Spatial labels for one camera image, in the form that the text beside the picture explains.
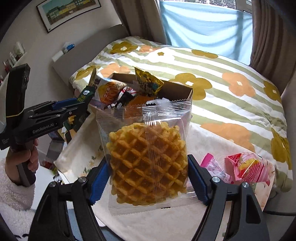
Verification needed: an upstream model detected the grey headboard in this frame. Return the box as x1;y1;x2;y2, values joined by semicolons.
52;24;128;86

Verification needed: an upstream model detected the pink white small packet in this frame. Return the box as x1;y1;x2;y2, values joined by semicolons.
200;153;234;184

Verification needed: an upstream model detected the black small packet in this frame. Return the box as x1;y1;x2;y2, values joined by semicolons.
107;86;137;109

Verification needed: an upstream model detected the gold black snack bag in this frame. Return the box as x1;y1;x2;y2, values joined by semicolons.
134;67;164;95

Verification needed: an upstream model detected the right brown curtain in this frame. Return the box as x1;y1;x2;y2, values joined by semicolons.
250;1;295;93

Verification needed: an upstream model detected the yellow Oishi chips bag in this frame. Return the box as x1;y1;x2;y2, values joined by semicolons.
88;68;127;109

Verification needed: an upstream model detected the person left hand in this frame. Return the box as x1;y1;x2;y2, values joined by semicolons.
5;138;39;184

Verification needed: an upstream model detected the floral striped quilt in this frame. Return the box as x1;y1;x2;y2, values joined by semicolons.
69;36;293;192

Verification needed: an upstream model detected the waffle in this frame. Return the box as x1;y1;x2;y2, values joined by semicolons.
96;99;194;215

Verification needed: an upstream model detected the framed building picture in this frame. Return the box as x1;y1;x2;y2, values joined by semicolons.
37;0;101;33

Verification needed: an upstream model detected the left brown curtain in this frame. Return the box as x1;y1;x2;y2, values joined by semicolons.
112;0;167;44

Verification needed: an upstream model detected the brown cardboard box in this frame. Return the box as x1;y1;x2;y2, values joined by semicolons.
111;72;194;110

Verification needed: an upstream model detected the brown curtain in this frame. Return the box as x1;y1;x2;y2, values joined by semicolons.
112;0;167;44
250;1;295;93

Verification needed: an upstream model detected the pink jelly snack bag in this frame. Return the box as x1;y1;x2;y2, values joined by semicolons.
225;153;270;186

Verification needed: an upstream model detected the orange white snack bag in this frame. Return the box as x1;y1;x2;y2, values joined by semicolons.
126;94;156;106

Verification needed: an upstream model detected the white blue tube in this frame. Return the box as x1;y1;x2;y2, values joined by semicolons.
52;42;75;62

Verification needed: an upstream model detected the green cracker packet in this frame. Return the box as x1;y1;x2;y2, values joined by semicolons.
63;85;95;144

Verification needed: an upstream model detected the white fleece left sleeve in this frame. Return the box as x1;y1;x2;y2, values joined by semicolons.
1;159;35;240

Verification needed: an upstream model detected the blue sheet at window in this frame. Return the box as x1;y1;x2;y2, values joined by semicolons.
159;1;253;65

